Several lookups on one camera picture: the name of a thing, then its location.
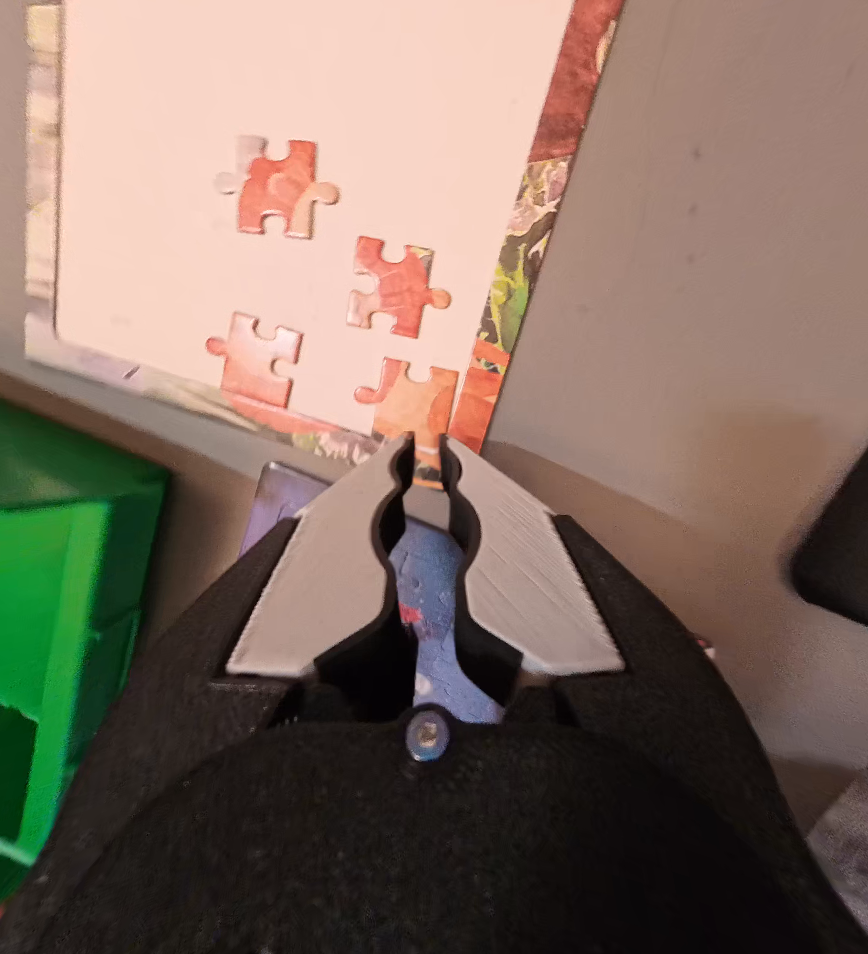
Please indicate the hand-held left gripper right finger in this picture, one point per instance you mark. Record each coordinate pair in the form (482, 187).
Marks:
(538, 596)

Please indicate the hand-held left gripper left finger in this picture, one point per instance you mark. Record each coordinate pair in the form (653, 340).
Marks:
(314, 596)

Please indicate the space jigsaw puzzle board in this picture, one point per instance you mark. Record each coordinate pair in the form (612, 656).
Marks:
(434, 641)

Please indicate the orange corner jigsaw piece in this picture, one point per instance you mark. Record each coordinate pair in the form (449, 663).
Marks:
(419, 402)

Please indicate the orange tan jigsaw piece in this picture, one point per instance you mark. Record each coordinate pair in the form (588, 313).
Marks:
(255, 365)

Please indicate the red orange jigsaw piece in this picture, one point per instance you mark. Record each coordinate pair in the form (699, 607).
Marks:
(400, 291)

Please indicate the orange striped jigsaw piece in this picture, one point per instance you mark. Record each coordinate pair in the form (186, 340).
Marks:
(277, 186)

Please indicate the animal jigsaw puzzle board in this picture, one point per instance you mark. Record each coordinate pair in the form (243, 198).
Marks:
(180, 89)

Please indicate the grey desk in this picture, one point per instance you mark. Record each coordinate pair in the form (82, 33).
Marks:
(702, 298)

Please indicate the green plastic bin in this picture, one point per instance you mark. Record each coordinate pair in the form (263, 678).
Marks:
(31, 596)

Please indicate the black perforated fabric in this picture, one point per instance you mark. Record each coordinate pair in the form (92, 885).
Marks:
(858, 559)

